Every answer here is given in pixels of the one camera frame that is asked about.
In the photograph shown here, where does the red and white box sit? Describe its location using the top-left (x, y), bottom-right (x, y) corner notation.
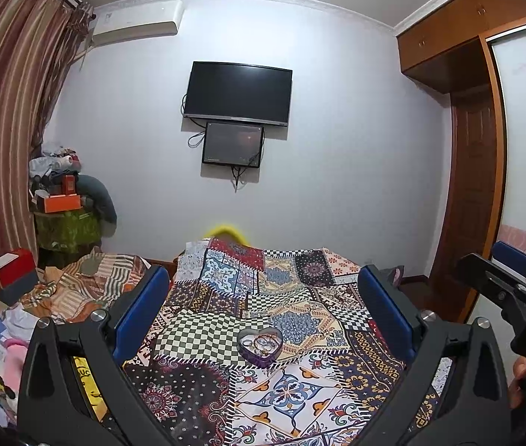
top-left (0, 248), bottom-right (35, 289)

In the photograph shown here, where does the black wall television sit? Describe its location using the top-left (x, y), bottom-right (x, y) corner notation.
top-left (183, 61), bottom-right (292, 127)

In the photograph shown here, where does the white sliding wardrobe door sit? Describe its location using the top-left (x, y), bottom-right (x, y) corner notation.
top-left (465, 22), bottom-right (526, 382)

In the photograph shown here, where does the small black wall monitor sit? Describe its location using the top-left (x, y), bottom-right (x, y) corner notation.
top-left (202, 122), bottom-right (264, 168)

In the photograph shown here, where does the striped crumpled cloth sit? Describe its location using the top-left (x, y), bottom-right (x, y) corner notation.
top-left (18, 248), bottom-right (150, 324)

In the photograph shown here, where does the orange box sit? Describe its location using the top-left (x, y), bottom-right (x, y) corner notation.
top-left (38, 194), bottom-right (83, 213)

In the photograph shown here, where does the green covered side table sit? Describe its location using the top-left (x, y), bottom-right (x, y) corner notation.
top-left (34, 210), bottom-right (102, 269)

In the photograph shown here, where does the striped brown curtain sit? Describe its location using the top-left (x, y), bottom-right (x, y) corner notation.
top-left (0, 0), bottom-right (93, 256)

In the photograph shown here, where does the purple heart-shaped tin box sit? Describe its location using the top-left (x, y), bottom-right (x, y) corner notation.
top-left (237, 327), bottom-right (283, 368)

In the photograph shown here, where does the white air conditioner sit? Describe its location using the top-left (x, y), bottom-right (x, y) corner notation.
top-left (92, 0), bottom-right (184, 46)

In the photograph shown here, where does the brown wooden door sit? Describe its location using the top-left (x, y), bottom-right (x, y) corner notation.
top-left (429, 85), bottom-right (496, 322)

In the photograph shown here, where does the colourful patchwork bedspread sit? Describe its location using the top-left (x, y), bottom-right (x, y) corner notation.
top-left (124, 237), bottom-right (408, 445)

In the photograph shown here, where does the wooden overhead cabinet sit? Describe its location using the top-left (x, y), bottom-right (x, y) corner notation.
top-left (397, 0), bottom-right (526, 94)

